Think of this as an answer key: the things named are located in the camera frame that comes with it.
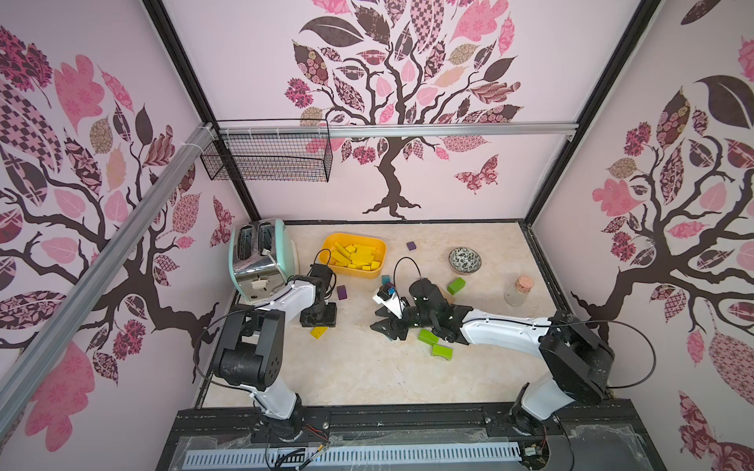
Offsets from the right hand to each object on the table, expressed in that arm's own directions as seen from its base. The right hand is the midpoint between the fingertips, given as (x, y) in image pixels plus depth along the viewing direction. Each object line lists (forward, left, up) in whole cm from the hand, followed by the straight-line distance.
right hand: (375, 316), depth 80 cm
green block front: (-5, -19, -13) cm, 23 cm away
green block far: (+18, -28, -13) cm, 36 cm away
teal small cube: (+20, -3, -11) cm, 23 cm away
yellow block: (+33, +3, -10) cm, 35 cm away
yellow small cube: (+25, +1, -10) cm, 27 cm away
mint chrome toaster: (+18, +34, +5) cm, 39 cm away
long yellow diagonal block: (+1, +18, -12) cm, 22 cm away
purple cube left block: (+15, +12, -12) cm, 23 cm away
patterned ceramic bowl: (+28, -33, -12) cm, 45 cm away
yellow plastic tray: (+34, +16, -11) cm, 39 cm away
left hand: (+3, +17, -12) cm, 21 cm away
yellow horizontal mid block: (+29, +5, -11) cm, 32 cm away
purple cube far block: (+37, -13, -13) cm, 42 cm away
